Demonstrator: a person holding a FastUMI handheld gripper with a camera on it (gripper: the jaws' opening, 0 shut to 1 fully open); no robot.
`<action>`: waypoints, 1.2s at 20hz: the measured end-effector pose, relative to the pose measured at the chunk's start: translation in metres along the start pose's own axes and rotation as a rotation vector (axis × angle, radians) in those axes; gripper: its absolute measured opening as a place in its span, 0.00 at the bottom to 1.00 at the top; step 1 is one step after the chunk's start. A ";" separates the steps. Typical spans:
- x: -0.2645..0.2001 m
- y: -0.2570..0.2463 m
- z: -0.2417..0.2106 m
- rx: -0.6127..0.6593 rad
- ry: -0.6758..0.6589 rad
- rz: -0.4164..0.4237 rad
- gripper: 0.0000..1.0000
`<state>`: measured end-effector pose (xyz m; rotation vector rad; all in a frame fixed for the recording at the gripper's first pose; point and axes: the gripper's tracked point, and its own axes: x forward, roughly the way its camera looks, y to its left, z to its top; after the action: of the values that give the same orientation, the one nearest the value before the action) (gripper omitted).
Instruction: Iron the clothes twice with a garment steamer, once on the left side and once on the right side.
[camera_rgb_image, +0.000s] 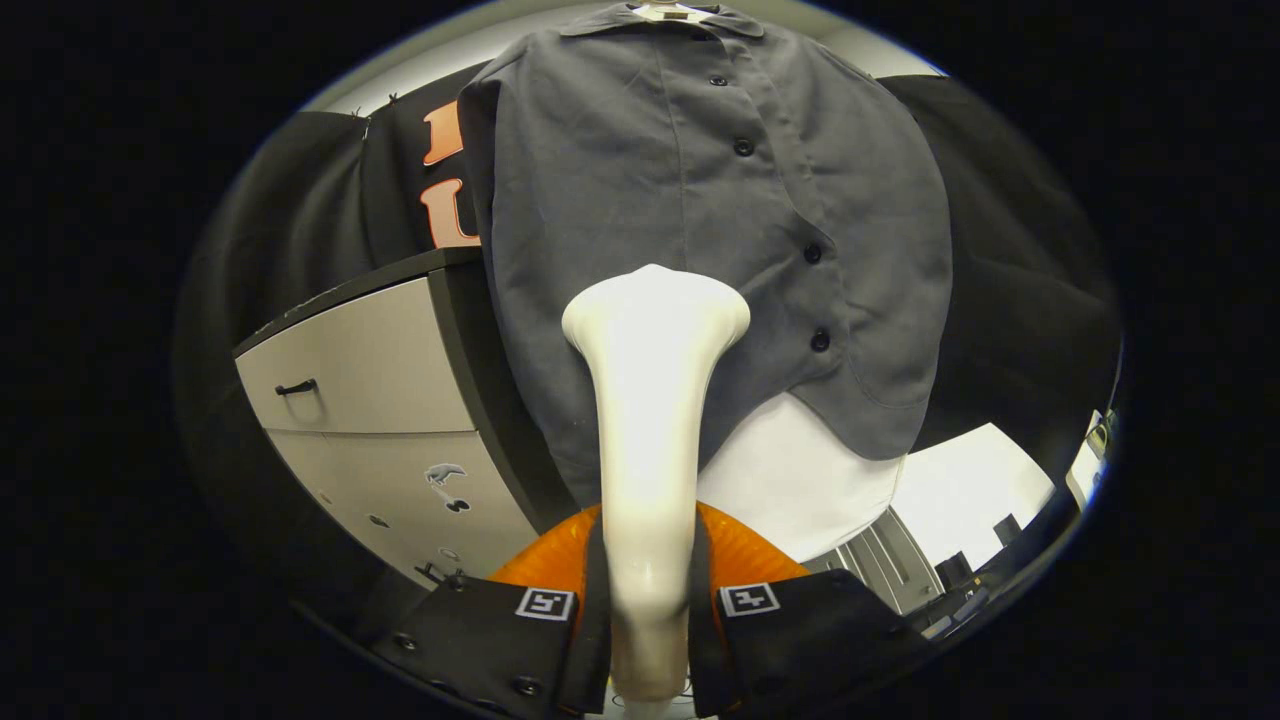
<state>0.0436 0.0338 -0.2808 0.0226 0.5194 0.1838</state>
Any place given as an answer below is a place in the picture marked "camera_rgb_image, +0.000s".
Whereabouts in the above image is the cream garment steamer head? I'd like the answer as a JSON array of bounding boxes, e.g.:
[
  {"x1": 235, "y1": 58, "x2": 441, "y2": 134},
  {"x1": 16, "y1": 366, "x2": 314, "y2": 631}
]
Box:
[{"x1": 561, "y1": 264, "x2": 752, "y2": 720}]

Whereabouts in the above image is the grey ribbed stand base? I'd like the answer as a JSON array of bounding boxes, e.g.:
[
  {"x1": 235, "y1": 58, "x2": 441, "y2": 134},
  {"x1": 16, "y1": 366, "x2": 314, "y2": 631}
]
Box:
[{"x1": 805, "y1": 505, "x2": 946, "y2": 616}]

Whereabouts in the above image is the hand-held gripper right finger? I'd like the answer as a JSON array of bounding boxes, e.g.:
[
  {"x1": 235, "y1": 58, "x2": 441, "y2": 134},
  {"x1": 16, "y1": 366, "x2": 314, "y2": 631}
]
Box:
[{"x1": 690, "y1": 502, "x2": 936, "y2": 719}]

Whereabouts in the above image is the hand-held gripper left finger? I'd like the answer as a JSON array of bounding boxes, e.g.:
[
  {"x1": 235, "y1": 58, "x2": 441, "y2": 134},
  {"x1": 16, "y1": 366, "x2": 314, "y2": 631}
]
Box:
[{"x1": 365, "y1": 503, "x2": 613, "y2": 720}]

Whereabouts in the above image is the white desk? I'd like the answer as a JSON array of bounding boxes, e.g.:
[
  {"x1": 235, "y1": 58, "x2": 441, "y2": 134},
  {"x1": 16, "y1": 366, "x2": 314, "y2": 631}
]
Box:
[{"x1": 1065, "y1": 410, "x2": 1113, "y2": 511}]

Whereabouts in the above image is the grey button shirt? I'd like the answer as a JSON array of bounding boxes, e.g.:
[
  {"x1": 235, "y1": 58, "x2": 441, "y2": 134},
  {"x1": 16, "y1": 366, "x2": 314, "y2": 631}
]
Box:
[{"x1": 457, "y1": 2, "x2": 953, "y2": 511}]

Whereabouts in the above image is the white table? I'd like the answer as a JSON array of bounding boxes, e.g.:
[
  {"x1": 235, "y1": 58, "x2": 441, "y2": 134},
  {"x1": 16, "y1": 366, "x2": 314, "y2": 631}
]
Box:
[{"x1": 890, "y1": 422, "x2": 1056, "y2": 571}]

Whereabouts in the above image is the grey drawer cabinet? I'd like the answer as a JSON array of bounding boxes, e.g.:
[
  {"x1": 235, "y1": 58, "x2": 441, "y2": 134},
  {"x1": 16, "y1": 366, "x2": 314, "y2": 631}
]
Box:
[{"x1": 232, "y1": 247, "x2": 581, "y2": 591}]

